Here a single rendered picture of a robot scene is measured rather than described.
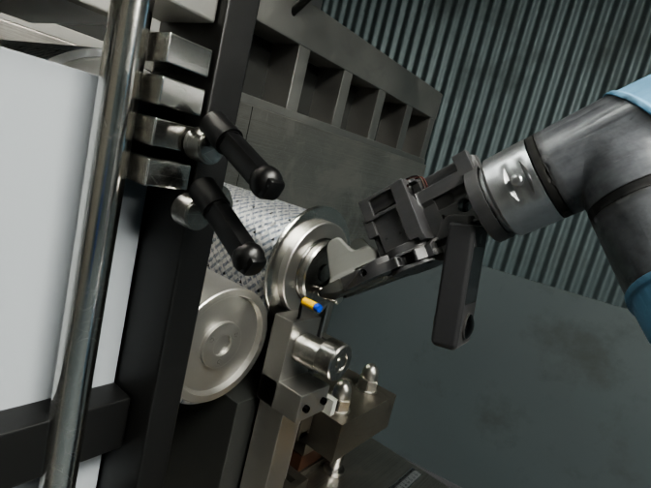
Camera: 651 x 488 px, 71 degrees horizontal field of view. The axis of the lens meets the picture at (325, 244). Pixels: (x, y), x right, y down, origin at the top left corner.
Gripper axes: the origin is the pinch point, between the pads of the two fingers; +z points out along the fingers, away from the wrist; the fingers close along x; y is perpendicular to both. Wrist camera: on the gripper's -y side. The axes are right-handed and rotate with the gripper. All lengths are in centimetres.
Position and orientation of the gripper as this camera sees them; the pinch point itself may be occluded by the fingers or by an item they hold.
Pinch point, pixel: (335, 295)
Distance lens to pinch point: 51.5
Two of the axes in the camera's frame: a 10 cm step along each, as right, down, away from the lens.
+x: -5.9, 0.0, -8.1
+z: -7.4, 3.9, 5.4
